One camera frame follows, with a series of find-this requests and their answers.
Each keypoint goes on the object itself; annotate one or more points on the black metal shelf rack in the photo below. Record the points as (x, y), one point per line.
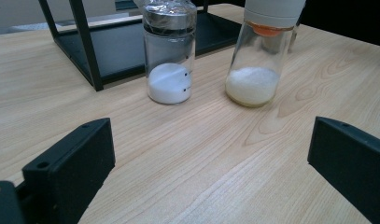
(122, 46)

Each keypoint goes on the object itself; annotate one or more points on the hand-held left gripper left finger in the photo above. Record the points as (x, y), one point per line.
(69, 168)

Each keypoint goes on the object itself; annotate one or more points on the glass jar with silver lid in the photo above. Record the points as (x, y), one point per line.
(169, 84)

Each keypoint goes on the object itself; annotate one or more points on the glass bottle with white cap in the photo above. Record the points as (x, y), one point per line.
(252, 85)

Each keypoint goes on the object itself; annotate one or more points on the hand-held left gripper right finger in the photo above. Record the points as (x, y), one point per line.
(349, 158)

